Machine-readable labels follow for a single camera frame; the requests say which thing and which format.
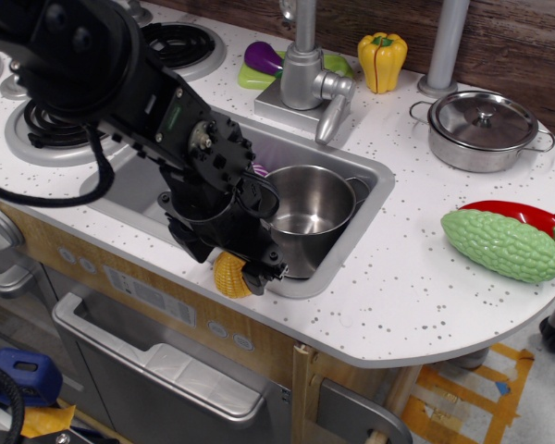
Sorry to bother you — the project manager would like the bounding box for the blue clamp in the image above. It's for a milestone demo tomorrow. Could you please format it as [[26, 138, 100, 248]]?
[[0, 348, 63, 407]]

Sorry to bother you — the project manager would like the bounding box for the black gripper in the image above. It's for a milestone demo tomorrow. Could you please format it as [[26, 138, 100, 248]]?
[[157, 166, 287, 296]]

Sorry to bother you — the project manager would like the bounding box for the rear black stove burner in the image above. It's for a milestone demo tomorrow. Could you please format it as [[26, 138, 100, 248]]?
[[142, 22, 227, 81]]

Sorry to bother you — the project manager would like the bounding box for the lidded steel pot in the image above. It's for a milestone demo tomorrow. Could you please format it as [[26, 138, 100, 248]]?
[[409, 91, 555, 173]]

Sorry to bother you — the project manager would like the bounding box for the grey toy sink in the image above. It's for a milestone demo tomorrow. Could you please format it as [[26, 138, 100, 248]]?
[[90, 117, 394, 299]]

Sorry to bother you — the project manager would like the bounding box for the purple toy eggplant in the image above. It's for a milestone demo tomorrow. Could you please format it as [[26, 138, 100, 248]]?
[[244, 42, 283, 78]]

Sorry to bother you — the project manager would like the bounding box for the green toy bitter gourd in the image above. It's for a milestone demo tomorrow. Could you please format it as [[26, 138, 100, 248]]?
[[440, 209, 555, 284]]

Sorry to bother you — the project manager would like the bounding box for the silver toy faucet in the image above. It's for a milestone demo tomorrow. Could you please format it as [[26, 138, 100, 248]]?
[[254, 0, 356, 145]]

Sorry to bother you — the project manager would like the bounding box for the grey toy oven door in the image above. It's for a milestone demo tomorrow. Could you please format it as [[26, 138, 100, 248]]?
[[0, 203, 84, 394]]

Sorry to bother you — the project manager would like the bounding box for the front black stove burner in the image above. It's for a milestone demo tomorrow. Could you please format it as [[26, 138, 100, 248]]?
[[4, 99, 135, 168]]

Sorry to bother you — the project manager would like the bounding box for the black stove burner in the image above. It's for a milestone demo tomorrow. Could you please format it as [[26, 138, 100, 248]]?
[[142, 22, 227, 81], [4, 99, 135, 168]]

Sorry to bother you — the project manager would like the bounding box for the red toy chili pepper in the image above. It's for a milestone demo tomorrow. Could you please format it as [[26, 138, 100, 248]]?
[[461, 200, 555, 240]]

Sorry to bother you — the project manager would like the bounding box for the yellow toy bell pepper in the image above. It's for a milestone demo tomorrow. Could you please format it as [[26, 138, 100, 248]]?
[[357, 32, 408, 94]]

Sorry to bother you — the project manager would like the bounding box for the purple striped toy onion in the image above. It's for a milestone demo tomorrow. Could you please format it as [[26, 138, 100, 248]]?
[[253, 163, 268, 178]]

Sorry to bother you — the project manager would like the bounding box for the grey vertical pole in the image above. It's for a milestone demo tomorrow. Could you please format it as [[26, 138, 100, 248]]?
[[417, 0, 470, 98]]

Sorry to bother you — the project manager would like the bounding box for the black sleeved cable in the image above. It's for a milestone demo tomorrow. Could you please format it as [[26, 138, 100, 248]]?
[[0, 124, 117, 208]]

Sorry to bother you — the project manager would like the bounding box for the grey toy dishwasher door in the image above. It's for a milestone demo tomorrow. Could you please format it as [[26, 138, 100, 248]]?
[[52, 292, 290, 443]]

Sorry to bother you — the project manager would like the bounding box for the grey stove knob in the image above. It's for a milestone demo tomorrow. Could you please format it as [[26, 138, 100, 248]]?
[[0, 74, 29, 101]]

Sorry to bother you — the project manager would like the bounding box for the steel pot in sink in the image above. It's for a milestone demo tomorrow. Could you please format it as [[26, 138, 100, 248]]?
[[266, 165, 370, 279]]

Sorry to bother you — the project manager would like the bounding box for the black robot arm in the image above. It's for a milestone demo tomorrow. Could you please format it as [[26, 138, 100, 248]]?
[[0, 1, 287, 294]]

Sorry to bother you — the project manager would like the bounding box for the yellow toy corn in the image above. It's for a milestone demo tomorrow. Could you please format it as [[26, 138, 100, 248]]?
[[213, 252, 253, 299]]

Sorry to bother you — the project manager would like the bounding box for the green toy plate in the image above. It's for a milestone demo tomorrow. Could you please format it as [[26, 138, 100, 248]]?
[[237, 54, 353, 91]]

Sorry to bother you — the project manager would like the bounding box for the grey lower cabinet door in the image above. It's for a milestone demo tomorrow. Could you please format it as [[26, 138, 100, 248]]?
[[316, 379, 413, 443]]

